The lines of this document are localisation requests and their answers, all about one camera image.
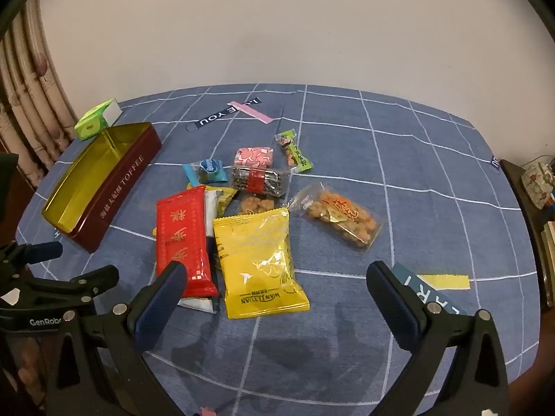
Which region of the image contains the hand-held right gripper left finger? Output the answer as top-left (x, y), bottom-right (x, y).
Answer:
top-left (45, 262), bottom-right (204, 416)

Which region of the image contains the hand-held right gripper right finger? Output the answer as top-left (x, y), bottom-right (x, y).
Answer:
top-left (366, 261), bottom-right (510, 416)

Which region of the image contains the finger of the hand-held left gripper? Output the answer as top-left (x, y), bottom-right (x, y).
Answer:
top-left (0, 240), bottom-right (64, 278)
top-left (0, 265), bottom-right (120, 310)

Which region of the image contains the red snack packet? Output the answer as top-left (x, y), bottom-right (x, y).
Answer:
top-left (156, 185), bottom-right (220, 299)

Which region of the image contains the dark red toffee tin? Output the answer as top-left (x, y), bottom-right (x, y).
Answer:
top-left (41, 122), bottom-right (163, 254)

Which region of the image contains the clear bag of fried nuts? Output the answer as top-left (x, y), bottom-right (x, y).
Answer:
top-left (290, 182), bottom-right (386, 252)

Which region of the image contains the white snack packet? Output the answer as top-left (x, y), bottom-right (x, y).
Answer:
top-left (177, 188), bottom-right (223, 315)

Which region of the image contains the yellow green snack packet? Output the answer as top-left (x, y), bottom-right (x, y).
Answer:
top-left (186, 183), bottom-right (238, 219)

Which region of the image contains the small clear orange snack packet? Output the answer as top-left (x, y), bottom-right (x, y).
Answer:
top-left (236, 194), bottom-right (278, 217)

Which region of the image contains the blue candy packet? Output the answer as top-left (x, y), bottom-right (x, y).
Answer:
top-left (182, 159), bottom-right (229, 185)

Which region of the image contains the clear seaweed roll packet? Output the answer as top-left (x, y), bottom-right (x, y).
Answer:
top-left (231, 166), bottom-right (292, 197)

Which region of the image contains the pink patterned snack packet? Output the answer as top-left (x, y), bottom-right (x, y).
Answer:
top-left (234, 147), bottom-right (276, 170)

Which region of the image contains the green cartoon candy packet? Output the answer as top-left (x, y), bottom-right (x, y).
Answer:
top-left (274, 129), bottom-right (314, 173)

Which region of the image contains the green and white carton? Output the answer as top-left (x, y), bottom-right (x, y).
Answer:
top-left (74, 99), bottom-right (123, 141)

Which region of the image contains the blue checked tablecloth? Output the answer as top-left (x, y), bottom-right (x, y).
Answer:
top-left (13, 83), bottom-right (547, 416)

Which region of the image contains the beige patterned curtain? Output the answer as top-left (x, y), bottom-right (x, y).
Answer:
top-left (0, 2), bottom-right (81, 183)

